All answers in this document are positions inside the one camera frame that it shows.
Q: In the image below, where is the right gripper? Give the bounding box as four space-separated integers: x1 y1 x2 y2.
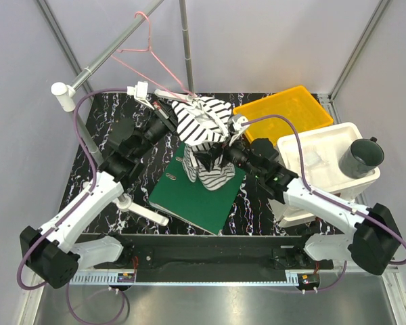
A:
193 131 264 181

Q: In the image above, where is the pink wire hanger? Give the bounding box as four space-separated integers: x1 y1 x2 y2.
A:
111 11 197 100

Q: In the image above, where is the striped black white tank top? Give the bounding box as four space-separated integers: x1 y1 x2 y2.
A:
172 96 235 191

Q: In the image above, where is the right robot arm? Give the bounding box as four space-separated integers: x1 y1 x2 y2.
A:
193 139 406 275

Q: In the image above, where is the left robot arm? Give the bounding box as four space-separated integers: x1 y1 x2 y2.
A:
20 100 178 288

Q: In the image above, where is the grey metal clothes rack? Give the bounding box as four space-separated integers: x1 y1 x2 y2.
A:
50 0 204 227

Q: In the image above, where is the yellow plastic tray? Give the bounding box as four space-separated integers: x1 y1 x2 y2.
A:
233 85 334 144

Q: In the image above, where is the white foam box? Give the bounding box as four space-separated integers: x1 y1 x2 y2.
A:
269 122 380 228

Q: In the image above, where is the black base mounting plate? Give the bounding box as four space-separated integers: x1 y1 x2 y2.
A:
96 234 334 285

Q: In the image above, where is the dark green mug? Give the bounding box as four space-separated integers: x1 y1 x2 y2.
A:
338 137 385 179

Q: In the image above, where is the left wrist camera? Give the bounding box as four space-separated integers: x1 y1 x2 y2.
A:
127 81 154 110

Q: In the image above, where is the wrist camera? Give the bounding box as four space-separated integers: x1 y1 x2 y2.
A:
227 114 248 146
127 81 154 110

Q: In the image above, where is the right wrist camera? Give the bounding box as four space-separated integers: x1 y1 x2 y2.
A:
227 114 248 146

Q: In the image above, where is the green ring binder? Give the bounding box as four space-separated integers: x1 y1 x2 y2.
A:
148 144 245 236

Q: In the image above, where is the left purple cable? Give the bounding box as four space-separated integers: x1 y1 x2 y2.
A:
16 87 131 324

